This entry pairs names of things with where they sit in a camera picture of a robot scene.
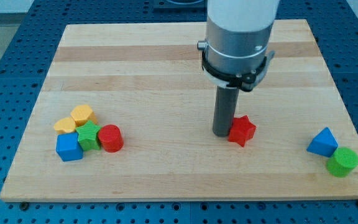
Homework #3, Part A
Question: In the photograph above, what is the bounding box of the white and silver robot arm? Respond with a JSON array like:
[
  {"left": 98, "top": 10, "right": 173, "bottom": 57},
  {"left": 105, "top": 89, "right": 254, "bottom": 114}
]
[{"left": 197, "top": 0, "right": 280, "bottom": 91}]

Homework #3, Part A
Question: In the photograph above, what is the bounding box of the yellow heart block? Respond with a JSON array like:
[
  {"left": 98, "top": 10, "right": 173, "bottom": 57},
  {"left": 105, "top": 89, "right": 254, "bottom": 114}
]
[{"left": 53, "top": 117, "right": 76, "bottom": 134}]

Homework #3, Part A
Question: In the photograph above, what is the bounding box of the wooden board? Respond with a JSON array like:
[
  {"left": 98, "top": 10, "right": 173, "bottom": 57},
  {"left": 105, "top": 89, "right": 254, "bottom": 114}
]
[{"left": 0, "top": 19, "right": 358, "bottom": 202}]

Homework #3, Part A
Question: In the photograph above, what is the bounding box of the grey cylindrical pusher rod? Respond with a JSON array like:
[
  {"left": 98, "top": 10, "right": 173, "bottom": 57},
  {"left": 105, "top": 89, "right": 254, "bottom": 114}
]
[{"left": 213, "top": 87, "right": 239, "bottom": 137}]

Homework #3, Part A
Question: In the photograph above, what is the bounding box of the red star block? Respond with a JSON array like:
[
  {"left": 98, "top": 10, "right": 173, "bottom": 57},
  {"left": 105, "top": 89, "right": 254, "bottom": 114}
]
[{"left": 227, "top": 115, "right": 257, "bottom": 147}]

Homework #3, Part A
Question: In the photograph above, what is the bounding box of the red cylinder block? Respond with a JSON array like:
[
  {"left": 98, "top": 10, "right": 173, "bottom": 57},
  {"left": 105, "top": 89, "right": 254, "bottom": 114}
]
[{"left": 98, "top": 124, "right": 124, "bottom": 153}]

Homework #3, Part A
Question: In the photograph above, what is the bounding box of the green star block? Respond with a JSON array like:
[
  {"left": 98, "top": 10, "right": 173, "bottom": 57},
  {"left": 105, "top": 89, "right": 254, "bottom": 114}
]
[{"left": 76, "top": 120, "right": 101, "bottom": 151}]

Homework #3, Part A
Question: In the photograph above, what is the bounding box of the yellow hexagon block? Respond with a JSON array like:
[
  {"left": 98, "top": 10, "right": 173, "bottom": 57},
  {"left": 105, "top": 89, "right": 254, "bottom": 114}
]
[{"left": 70, "top": 105, "right": 98, "bottom": 126}]

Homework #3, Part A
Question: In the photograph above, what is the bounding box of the blue cube block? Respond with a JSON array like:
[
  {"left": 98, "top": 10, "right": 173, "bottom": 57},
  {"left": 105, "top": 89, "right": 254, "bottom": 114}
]
[{"left": 55, "top": 133, "right": 83, "bottom": 162}]

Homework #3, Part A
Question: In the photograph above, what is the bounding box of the blue triangle block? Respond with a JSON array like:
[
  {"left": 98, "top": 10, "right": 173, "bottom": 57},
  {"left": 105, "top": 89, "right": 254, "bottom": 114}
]
[{"left": 306, "top": 127, "right": 338, "bottom": 157}]

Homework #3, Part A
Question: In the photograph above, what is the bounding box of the green cylinder block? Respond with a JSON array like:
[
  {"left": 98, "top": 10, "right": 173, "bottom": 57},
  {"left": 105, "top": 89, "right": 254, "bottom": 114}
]
[{"left": 326, "top": 147, "right": 358, "bottom": 177}]

